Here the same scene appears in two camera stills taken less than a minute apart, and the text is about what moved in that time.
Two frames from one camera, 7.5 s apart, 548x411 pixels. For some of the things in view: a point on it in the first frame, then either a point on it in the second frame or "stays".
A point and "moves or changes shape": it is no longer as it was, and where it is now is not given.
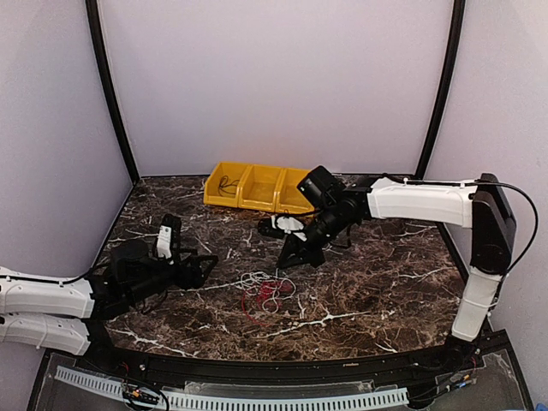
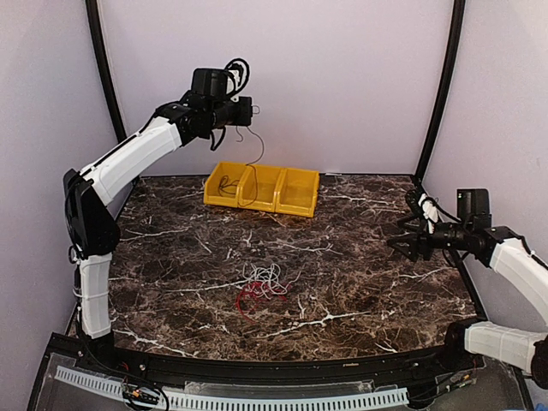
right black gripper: [303, 253] -> [415, 246]
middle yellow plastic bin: [259, 187] stays
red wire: [270, 291] moves or changes shape
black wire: [223, 182] stays
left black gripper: [196, 279] -> [245, 117]
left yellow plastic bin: [222, 187] stays
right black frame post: [460, 6] stays
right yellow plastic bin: [288, 198] stays
